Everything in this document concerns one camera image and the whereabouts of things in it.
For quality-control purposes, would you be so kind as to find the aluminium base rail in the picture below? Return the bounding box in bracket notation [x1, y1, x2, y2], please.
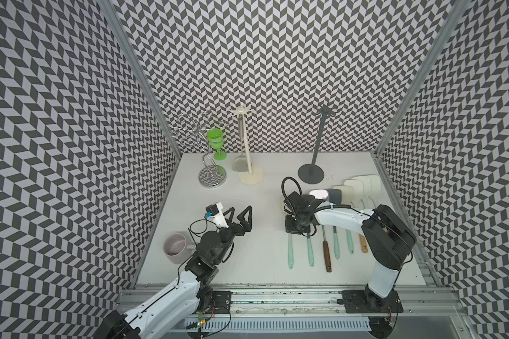
[109, 284, 472, 336]

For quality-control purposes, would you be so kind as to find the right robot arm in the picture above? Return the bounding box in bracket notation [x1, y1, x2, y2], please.
[281, 177, 417, 313]

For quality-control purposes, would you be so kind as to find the cream utensil wooden handle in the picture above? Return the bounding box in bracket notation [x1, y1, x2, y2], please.
[354, 176, 376, 208]

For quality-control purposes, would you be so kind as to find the dark grey utensil rack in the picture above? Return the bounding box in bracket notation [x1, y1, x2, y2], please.
[298, 106, 335, 184]

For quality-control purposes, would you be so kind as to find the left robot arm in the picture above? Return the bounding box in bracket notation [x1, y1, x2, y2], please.
[93, 203, 253, 338]

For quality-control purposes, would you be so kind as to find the cream utensil rack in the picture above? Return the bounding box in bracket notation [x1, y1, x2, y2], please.
[233, 104, 264, 186]

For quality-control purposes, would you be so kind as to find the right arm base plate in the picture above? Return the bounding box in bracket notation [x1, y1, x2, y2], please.
[337, 290, 404, 314]

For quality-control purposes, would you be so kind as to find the pink ceramic mug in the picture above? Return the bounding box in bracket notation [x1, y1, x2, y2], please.
[163, 233, 196, 264]

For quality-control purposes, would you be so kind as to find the all steel turner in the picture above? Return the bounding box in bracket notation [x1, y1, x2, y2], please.
[232, 114, 248, 172]

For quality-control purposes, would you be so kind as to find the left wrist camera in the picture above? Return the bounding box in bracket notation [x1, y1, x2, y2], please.
[204, 202, 228, 229]

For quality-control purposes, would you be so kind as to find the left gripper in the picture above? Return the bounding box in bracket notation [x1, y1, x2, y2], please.
[212, 205, 251, 264]

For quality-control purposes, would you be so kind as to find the grey spatula mint handle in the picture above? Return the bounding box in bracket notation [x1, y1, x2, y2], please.
[307, 234, 315, 268]
[328, 189, 342, 259]

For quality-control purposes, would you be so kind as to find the green plastic goblet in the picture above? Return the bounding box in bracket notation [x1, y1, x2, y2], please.
[206, 129, 227, 160]

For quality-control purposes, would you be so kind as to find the chrome wire mug tree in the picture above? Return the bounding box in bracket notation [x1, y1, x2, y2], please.
[172, 114, 227, 189]

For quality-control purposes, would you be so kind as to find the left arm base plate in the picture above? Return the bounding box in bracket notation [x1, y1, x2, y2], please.
[197, 290, 233, 315]

